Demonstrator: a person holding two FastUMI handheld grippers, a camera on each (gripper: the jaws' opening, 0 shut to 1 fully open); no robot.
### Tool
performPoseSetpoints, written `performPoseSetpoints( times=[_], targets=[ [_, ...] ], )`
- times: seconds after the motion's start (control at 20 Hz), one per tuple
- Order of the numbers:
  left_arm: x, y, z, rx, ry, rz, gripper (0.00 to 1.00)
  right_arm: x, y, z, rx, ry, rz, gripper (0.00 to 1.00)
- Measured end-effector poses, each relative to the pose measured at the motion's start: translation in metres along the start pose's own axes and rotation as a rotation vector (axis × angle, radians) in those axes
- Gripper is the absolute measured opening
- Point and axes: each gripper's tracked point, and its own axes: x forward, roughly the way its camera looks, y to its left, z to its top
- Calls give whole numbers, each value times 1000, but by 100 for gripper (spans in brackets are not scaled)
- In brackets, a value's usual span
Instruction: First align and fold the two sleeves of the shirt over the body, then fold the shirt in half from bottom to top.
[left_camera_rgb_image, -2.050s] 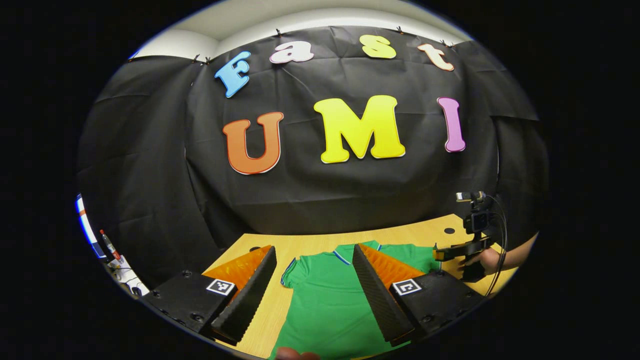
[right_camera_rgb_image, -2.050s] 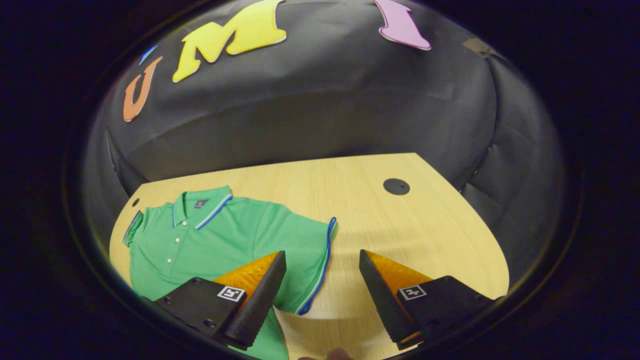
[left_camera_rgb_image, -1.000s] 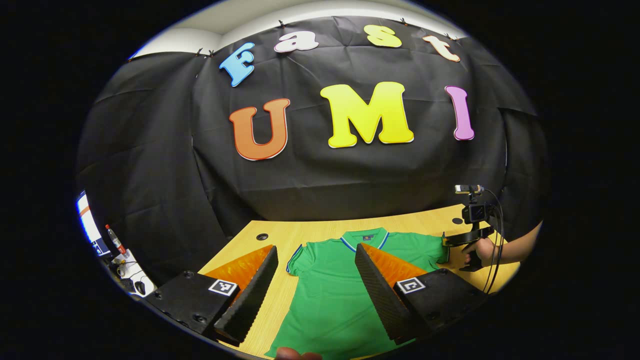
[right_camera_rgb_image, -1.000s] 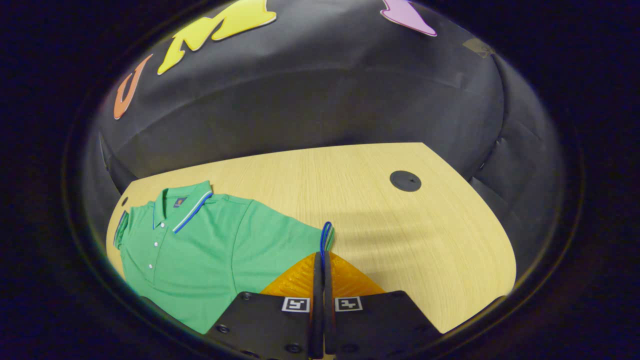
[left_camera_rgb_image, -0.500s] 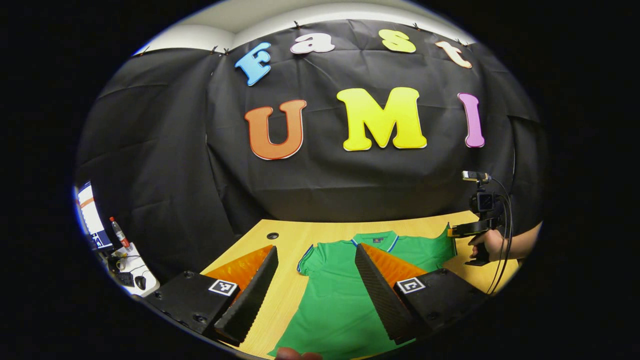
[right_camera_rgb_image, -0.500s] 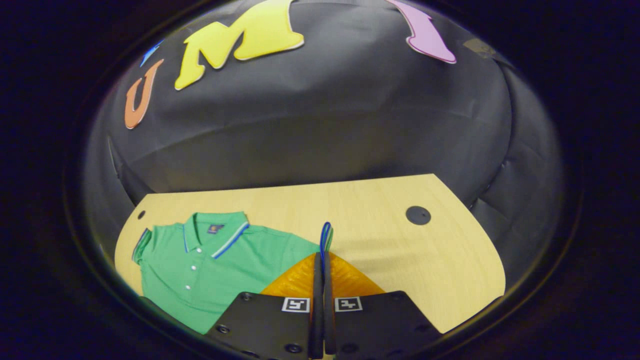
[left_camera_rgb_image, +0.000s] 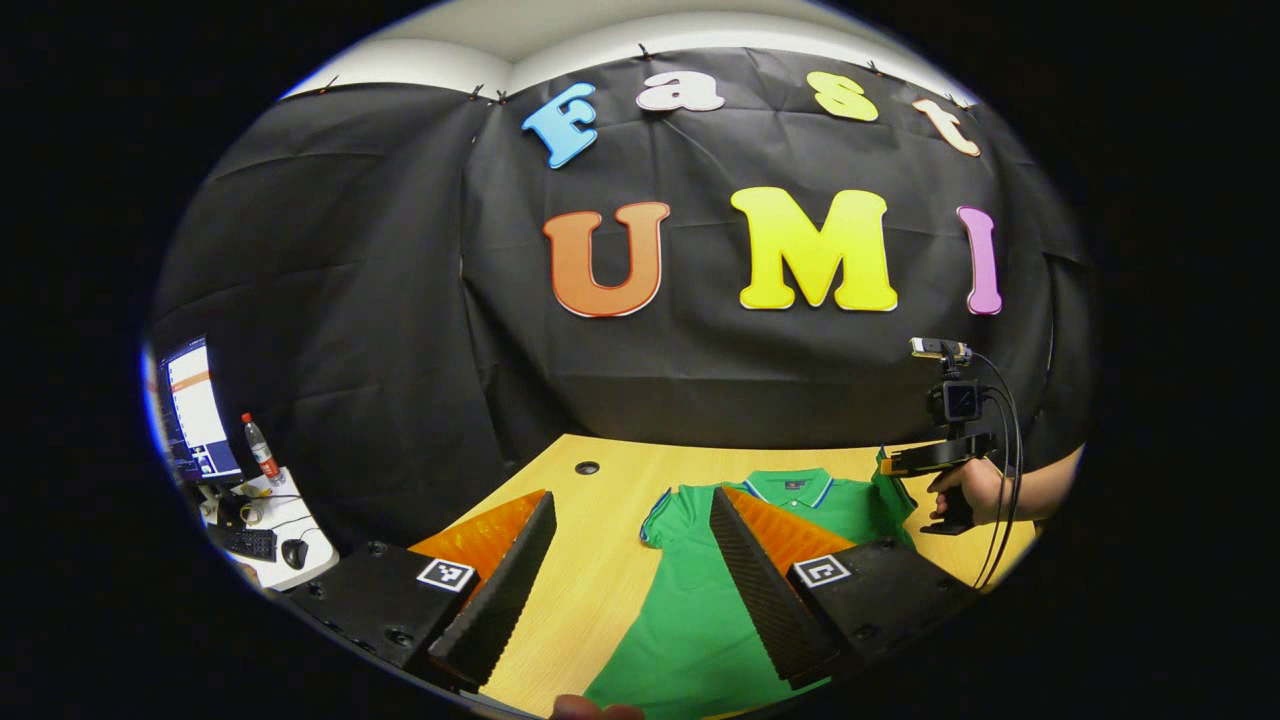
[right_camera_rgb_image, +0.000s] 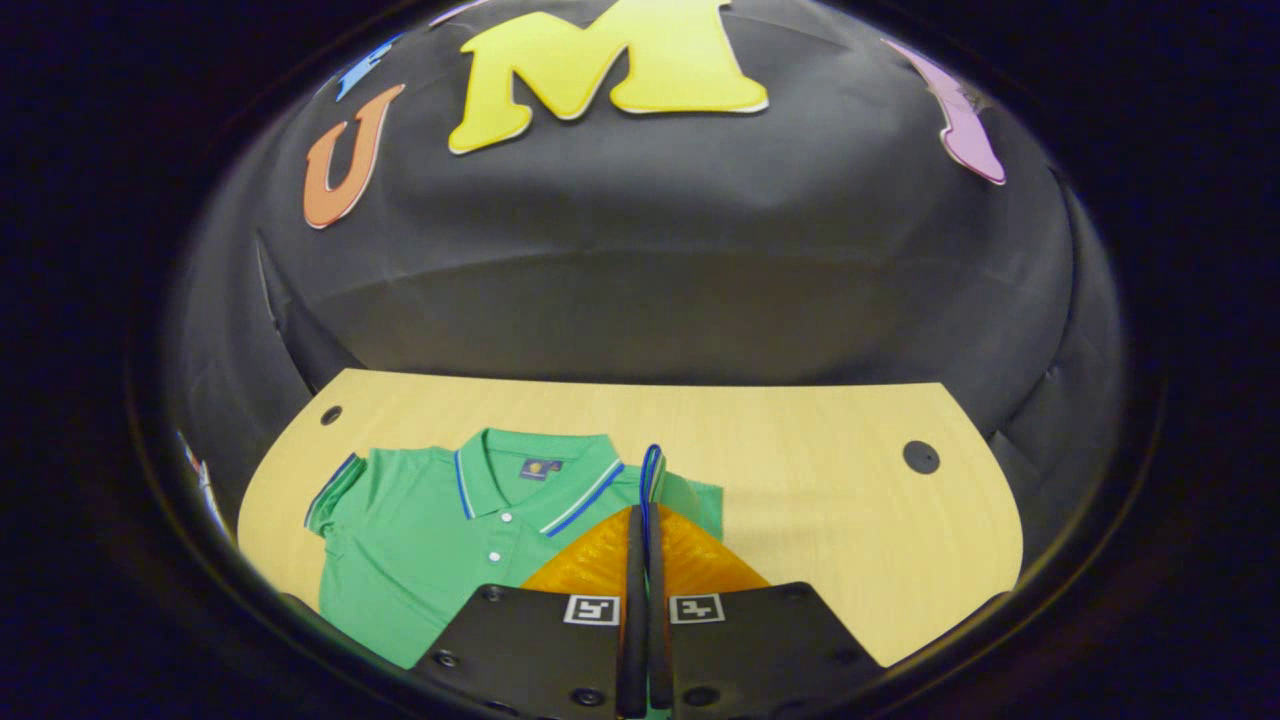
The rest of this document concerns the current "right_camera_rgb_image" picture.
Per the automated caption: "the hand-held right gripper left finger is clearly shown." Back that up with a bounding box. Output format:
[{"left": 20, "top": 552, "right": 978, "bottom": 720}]
[{"left": 415, "top": 505, "right": 646, "bottom": 720}]

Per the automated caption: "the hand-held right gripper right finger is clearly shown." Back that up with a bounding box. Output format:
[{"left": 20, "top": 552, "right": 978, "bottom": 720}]
[{"left": 645, "top": 505, "right": 886, "bottom": 720}]

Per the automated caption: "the green T-shirt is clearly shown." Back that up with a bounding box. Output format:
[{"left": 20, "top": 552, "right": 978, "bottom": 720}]
[{"left": 303, "top": 428, "right": 725, "bottom": 669}]

